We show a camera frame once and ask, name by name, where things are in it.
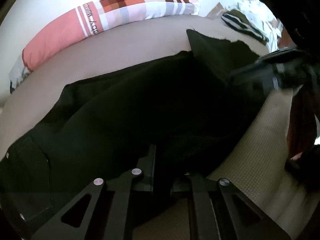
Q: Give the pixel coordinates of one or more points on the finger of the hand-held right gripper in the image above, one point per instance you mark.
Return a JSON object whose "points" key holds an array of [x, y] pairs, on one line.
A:
{"points": [[250, 76], [280, 55]]}

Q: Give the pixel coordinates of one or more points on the floral cloth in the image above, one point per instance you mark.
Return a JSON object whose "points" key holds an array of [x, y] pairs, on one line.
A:
{"points": [[18, 77]]}

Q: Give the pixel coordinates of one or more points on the floral bedsheet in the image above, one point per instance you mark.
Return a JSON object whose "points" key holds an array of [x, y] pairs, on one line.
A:
{"points": [[255, 10]]}

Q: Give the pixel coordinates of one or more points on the pink plaid pillow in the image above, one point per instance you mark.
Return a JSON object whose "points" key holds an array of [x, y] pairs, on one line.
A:
{"points": [[55, 37]]}

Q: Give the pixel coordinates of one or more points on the beige woven bed mat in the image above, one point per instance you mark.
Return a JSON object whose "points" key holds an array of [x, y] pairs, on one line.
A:
{"points": [[112, 55]]}

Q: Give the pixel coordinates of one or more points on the green white striped cloth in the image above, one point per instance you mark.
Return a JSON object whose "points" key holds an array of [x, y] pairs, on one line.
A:
{"points": [[240, 23]]}

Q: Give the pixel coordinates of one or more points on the dark cloth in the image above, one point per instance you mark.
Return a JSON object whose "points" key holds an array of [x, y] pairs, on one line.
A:
{"points": [[287, 2], [305, 172]]}

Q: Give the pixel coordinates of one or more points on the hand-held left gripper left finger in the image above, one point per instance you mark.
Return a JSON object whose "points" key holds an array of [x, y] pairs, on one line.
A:
{"points": [[151, 177]]}

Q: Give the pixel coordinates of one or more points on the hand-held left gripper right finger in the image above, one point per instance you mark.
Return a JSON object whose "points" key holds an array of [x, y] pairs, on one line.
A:
{"points": [[194, 188]]}

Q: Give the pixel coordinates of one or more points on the black pants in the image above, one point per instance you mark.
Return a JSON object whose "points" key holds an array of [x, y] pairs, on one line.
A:
{"points": [[125, 117]]}

